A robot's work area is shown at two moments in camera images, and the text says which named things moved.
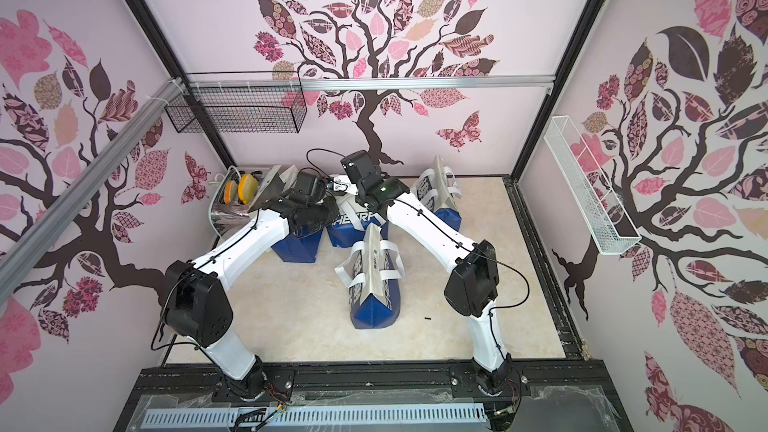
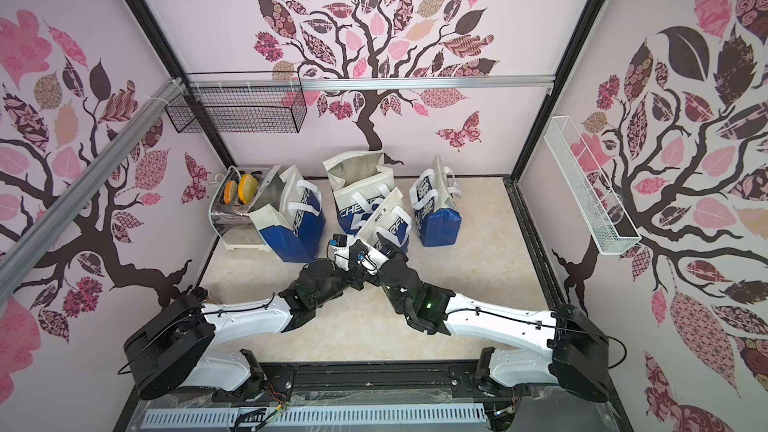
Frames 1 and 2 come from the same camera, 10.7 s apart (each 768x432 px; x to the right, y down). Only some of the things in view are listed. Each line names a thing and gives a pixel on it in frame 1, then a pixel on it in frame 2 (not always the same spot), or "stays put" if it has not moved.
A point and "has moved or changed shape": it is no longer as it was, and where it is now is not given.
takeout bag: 436,189 stays put
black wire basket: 242,102 stays put
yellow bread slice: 247,188 stays put
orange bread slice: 230,191 stays put
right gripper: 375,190 → 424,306
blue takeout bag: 373,271 has moved or changed shape
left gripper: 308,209 → 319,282
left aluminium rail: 16,252 stays put
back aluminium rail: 365,82 stays put
